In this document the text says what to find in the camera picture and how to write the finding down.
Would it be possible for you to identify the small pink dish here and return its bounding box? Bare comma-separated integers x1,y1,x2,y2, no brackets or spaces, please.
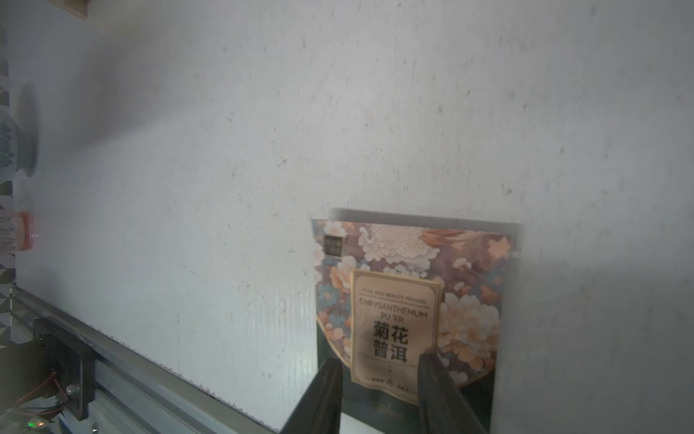
0,210,34,254

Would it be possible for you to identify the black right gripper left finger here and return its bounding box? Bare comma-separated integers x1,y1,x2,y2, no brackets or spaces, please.
280,358,343,434

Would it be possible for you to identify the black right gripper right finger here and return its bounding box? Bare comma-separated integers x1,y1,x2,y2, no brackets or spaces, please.
417,353,488,434

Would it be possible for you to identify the light wooden two-tier shelf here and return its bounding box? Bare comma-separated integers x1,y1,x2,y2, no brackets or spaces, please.
48,0,90,20

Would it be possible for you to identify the blue patterned bowl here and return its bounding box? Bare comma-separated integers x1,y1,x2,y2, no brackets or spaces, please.
1,111,37,182

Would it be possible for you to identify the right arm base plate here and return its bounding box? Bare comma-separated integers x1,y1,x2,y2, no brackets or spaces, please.
1,318,96,421

